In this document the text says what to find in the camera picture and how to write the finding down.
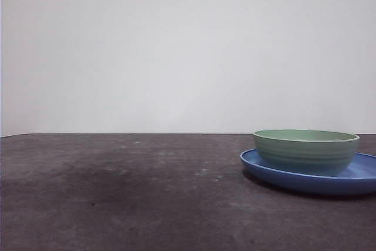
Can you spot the green ribbed bowl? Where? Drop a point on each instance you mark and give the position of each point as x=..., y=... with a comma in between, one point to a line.
x=305, y=157

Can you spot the blue round plate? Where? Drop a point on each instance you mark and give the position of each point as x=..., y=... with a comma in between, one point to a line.
x=293, y=183

